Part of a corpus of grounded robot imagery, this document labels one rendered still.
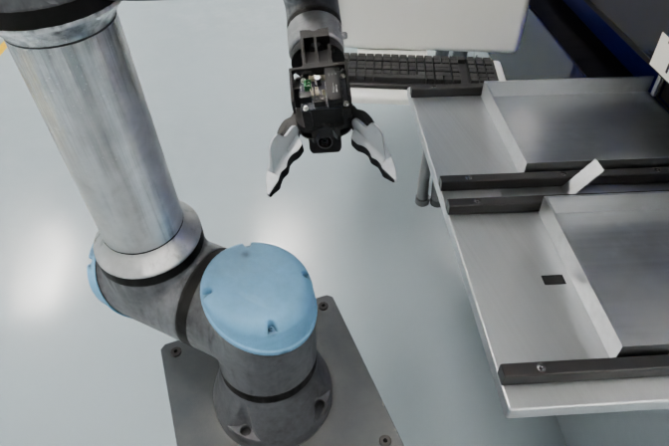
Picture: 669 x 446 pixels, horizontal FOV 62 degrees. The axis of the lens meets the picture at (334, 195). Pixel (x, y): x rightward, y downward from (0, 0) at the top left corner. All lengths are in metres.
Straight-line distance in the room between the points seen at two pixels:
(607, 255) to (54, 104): 0.72
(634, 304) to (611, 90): 0.55
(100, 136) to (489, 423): 1.39
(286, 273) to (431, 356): 1.20
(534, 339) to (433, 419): 0.94
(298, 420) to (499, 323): 0.28
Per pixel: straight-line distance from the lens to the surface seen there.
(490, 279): 0.79
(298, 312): 0.57
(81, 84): 0.48
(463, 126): 1.06
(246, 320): 0.56
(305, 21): 0.76
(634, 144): 1.12
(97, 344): 1.90
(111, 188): 0.54
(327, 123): 0.70
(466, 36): 1.48
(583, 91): 1.23
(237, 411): 0.70
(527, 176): 0.94
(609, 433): 1.40
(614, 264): 0.87
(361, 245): 2.02
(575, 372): 0.71
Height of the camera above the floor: 1.46
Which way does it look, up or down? 41 degrees down
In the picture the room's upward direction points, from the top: straight up
